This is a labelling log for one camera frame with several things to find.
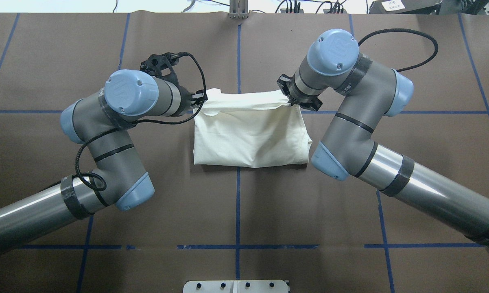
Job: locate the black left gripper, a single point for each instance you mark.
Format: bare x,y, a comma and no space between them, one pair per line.
186,99

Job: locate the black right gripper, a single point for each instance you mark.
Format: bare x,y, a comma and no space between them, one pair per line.
305,101

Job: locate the cream long-sleeve cat shirt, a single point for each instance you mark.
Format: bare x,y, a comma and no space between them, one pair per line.
253,130

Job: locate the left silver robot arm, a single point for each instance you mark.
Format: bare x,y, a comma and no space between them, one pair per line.
108,169

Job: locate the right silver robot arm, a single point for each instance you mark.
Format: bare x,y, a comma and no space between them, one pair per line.
372,91

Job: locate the black box with label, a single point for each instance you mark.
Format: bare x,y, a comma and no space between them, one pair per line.
403,6

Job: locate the aluminium frame post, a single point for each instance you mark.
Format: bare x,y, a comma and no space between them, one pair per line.
238,9

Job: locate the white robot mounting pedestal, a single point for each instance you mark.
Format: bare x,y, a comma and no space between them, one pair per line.
237,286

